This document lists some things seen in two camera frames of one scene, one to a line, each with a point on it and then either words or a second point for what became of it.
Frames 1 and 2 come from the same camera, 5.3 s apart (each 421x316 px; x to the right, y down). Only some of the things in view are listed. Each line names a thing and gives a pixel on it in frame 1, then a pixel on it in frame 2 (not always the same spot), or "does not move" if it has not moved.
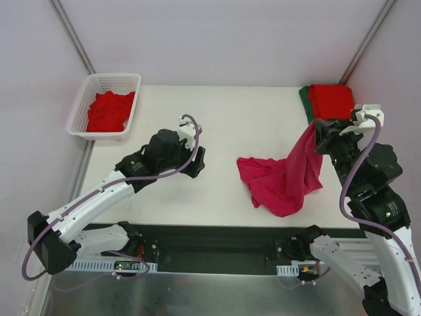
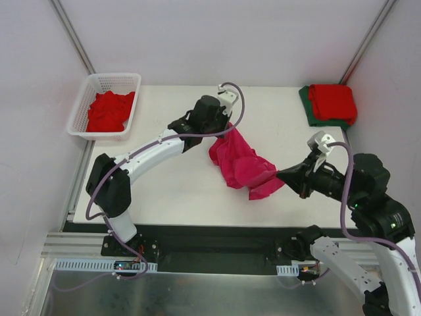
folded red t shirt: (331, 101) does not move
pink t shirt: (279, 186) -> (243, 167)
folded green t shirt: (308, 104) does not move
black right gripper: (329, 137) -> (306, 181)
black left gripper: (197, 162) -> (222, 120)
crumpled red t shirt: (110, 111) does not move
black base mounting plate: (217, 249) does not move
